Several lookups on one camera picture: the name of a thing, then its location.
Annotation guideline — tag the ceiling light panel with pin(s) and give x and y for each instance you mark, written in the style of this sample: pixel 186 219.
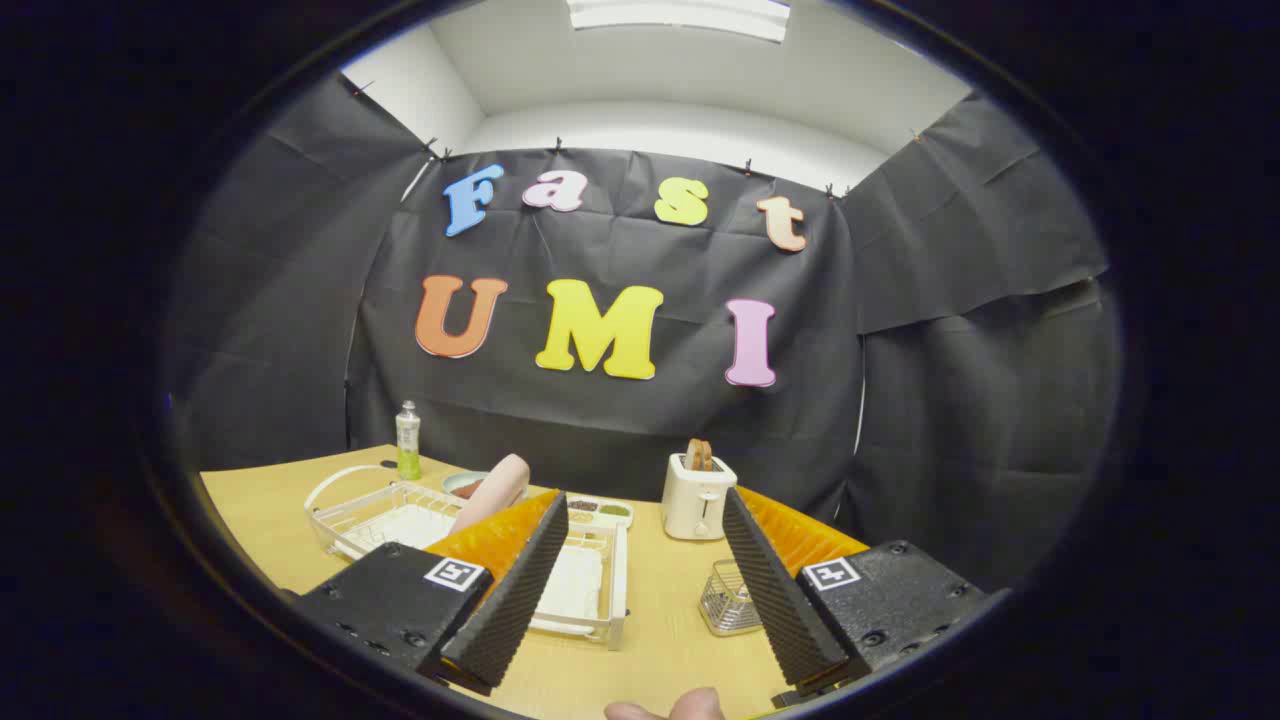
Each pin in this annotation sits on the ceiling light panel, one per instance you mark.
pixel 680 15

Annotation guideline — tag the light blue plate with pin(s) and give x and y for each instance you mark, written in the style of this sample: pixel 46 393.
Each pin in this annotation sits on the light blue plate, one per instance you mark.
pixel 460 482

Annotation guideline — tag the brown toast slice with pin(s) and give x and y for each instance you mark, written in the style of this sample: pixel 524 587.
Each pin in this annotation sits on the brown toast slice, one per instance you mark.
pixel 706 456
pixel 693 455

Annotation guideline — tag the green drink bottle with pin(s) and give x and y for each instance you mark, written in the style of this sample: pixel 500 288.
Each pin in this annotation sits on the green drink bottle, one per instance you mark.
pixel 408 445

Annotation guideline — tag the white divided grain tray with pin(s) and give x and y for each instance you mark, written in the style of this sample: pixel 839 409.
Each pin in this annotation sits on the white divided grain tray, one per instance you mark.
pixel 600 510

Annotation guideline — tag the white toaster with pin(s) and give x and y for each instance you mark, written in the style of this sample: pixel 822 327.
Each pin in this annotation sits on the white toaster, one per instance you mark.
pixel 695 505

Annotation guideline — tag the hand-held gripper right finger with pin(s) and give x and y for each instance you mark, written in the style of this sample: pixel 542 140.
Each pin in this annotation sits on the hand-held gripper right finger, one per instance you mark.
pixel 780 590

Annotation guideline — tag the pink plate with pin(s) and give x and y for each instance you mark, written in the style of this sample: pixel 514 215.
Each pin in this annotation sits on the pink plate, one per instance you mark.
pixel 492 490

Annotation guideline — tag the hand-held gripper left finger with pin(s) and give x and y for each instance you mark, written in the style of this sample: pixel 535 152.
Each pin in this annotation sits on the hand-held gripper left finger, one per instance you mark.
pixel 520 590

